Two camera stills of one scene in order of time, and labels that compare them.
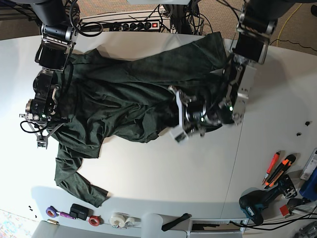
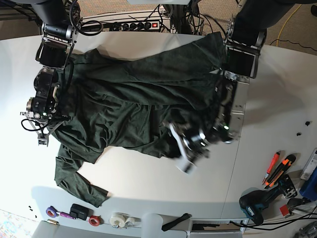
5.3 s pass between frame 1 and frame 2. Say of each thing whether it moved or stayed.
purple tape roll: stayed
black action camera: stayed
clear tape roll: stayed
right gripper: moved
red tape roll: stayed
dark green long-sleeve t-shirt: moved
